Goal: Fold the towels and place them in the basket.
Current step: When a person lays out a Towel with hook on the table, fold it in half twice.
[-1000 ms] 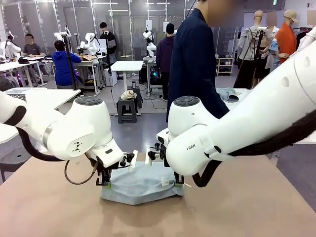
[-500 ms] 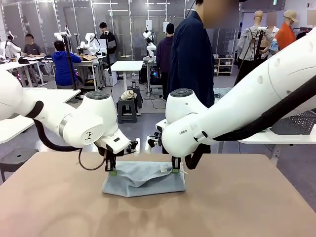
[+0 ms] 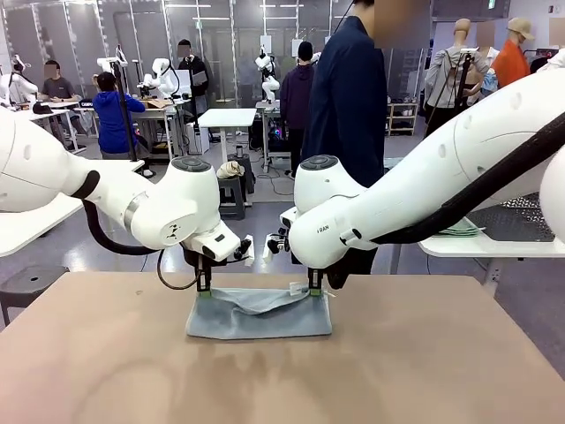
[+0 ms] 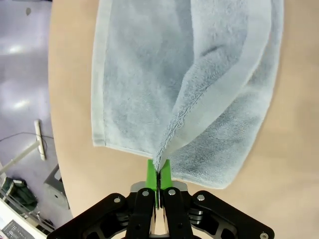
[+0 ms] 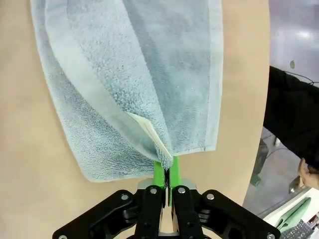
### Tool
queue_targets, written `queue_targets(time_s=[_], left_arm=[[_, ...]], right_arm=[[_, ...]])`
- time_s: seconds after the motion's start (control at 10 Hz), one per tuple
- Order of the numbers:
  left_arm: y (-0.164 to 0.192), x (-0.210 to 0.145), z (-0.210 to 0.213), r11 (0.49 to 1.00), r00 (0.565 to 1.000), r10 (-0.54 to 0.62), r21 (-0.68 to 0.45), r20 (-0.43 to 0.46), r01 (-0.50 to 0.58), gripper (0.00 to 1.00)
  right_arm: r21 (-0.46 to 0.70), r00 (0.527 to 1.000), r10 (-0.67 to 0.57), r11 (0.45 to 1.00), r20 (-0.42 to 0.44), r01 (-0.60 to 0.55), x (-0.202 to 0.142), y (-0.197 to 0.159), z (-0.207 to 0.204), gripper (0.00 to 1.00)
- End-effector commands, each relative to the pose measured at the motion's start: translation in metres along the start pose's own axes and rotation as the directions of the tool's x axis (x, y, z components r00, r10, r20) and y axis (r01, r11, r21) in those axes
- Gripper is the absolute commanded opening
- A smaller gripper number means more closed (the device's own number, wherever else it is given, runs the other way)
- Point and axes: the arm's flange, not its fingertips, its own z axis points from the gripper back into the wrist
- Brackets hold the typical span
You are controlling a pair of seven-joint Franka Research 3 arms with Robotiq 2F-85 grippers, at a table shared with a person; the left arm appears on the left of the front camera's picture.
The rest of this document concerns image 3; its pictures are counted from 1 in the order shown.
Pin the light blue towel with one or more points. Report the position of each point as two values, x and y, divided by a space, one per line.
260 324

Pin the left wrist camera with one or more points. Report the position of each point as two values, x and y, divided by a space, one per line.
246 249

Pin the dark grey plastic basket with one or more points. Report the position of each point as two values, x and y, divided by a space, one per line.
512 223

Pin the black tripod stand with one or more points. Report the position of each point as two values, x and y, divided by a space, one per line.
125 115

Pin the black bag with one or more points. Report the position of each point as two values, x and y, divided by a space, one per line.
42 108

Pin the person in purple hoodie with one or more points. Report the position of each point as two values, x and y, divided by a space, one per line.
296 97

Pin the beige bundled cloth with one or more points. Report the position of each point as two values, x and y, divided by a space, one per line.
229 170

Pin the folded green towel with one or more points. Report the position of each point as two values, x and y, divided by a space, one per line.
461 230

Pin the person in black jacket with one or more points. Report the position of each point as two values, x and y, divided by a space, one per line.
194 75

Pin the person in grey t-shirt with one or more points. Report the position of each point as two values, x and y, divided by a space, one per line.
57 86

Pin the mannequin white top orange trousers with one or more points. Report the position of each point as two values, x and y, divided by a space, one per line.
554 62

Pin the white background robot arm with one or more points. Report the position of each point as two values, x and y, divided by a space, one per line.
17 84
267 79
108 64
161 75

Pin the small white standing desk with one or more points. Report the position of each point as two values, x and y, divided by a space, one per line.
227 117

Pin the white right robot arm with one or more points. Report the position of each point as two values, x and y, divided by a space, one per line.
419 176

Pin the grey plastic step stool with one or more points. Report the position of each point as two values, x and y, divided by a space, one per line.
231 199
248 172

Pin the black tripod with camera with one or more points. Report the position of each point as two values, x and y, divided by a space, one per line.
459 88

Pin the wooden shoe shelf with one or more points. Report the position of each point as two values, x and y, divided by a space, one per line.
401 119

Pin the person in navy jacket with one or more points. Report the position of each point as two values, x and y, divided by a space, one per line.
344 110

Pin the mannequin in grey shirt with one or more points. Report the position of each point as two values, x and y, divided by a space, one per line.
446 79

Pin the dark grey round-hole stool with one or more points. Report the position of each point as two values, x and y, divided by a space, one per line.
31 282

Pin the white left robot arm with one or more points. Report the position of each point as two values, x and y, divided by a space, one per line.
176 207

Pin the person in blue hoodie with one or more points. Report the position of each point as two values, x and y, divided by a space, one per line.
112 123

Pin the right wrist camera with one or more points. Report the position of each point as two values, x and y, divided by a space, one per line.
276 243

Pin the white background workbench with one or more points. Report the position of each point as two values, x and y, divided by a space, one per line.
152 110
44 112

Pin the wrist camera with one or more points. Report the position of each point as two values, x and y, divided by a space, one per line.
276 243
246 249

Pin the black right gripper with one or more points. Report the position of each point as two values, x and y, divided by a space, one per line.
337 276

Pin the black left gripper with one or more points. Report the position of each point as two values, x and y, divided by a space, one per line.
207 260

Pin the mannequin in orange with cap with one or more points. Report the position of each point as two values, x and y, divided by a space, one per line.
512 66

